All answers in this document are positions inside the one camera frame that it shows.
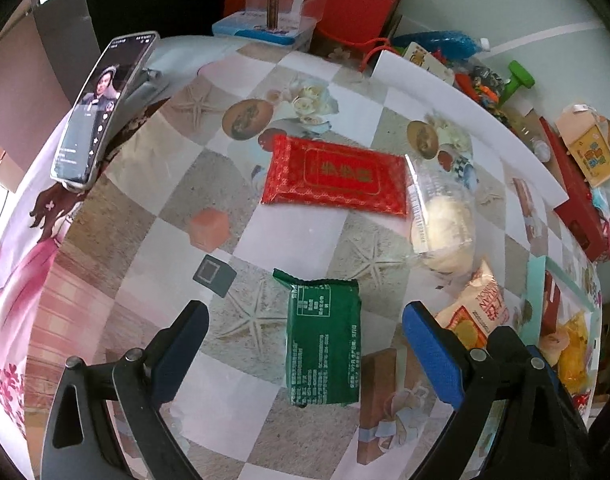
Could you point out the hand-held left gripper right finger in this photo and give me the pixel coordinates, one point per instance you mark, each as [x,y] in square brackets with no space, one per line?
[430,355]

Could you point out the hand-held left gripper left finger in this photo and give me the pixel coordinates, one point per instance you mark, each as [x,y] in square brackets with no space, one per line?
[177,355]

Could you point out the green snack packet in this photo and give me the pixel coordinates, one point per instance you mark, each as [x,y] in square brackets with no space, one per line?
[325,340]

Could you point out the teal box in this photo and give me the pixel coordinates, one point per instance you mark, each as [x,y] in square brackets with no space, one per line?
[535,300]

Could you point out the orange white snack packet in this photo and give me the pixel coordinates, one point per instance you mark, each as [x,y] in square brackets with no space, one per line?
[480,305]

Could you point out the printed tablecloth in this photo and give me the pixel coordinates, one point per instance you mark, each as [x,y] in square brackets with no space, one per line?
[160,240]

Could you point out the clear bag with bun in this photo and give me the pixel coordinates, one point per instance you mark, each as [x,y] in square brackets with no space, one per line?
[445,230]

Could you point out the yellow cake packet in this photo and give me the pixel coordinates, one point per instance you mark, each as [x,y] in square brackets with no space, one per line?
[575,355]

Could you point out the flat red packet gold print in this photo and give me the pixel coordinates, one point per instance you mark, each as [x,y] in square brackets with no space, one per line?
[335,175]

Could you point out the long red box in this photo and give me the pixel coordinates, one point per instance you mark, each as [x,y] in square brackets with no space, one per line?
[575,200]

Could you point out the clear plastic bottle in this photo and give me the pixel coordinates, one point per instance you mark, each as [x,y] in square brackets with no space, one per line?
[537,147]

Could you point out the smartphone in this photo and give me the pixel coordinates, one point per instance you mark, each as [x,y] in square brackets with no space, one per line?
[95,110]

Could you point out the small yellow carton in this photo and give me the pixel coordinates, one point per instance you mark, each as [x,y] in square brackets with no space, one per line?
[592,152]

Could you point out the grey phone stand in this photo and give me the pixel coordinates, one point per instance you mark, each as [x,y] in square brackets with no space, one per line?
[145,85]

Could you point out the pile of colourful toys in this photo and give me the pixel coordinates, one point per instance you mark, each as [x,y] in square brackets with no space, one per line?
[480,82]

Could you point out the yellow card pack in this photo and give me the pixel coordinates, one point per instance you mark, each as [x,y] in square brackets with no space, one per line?
[425,57]

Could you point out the blue bottle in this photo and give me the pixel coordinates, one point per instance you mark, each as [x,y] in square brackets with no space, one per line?
[435,40]

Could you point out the blue tin box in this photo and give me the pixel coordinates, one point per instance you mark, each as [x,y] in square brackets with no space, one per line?
[255,30]

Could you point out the red cardboard box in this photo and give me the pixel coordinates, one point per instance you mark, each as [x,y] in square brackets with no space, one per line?
[355,15]

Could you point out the dark cabinet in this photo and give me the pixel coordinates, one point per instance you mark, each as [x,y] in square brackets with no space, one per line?
[160,0]

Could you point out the clear plastic box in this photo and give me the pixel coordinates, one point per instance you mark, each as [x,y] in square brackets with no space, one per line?
[305,5]

